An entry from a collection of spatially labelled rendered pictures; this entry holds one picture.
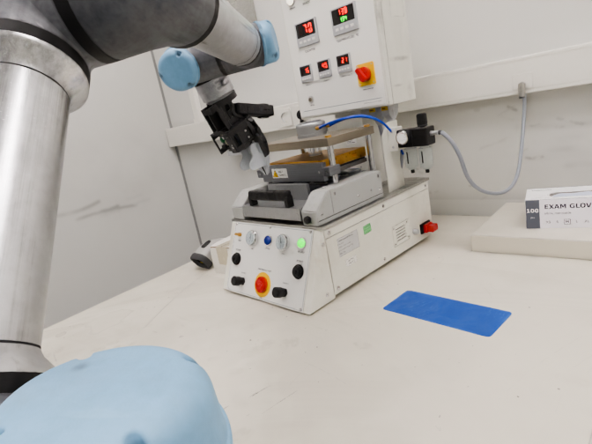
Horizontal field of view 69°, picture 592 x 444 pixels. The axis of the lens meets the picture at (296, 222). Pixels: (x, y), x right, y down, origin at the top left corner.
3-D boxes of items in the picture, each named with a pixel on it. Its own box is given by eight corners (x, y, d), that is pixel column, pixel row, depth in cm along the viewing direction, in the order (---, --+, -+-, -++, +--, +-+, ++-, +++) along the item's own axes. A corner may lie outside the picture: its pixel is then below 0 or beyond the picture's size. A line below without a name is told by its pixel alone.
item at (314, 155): (313, 164, 130) (307, 132, 128) (372, 160, 114) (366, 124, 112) (270, 177, 119) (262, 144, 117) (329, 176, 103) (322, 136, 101)
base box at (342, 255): (346, 228, 153) (338, 181, 149) (445, 237, 126) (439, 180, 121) (223, 289, 119) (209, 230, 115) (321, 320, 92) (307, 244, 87)
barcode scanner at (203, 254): (236, 247, 155) (231, 226, 153) (251, 249, 150) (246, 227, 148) (190, 270, 141) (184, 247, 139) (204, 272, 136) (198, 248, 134)
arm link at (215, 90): (212, 74, 98) (233, 67, 92) (222, 92, 100) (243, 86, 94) (188, 89, 94) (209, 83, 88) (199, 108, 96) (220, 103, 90)
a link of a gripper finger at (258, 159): (255, 185, 103) (236, 151, 99) (270, 171, 106) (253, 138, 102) (262, 184, 101) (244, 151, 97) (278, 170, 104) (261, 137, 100)
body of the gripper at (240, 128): (221, 157, 101) (195, 110, 95) (245, 137, 105) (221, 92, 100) (241, 155, 95) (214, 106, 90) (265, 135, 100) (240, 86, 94)
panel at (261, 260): (226, 289, 117) (236, 221, 118) (303, 313, 96) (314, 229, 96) (220, 289, 116) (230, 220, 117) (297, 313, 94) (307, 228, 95)
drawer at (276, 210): (319, 190, 134) (314, 166, 132) (377, 191, 118) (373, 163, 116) (245, 219, 115) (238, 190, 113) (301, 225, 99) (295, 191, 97)
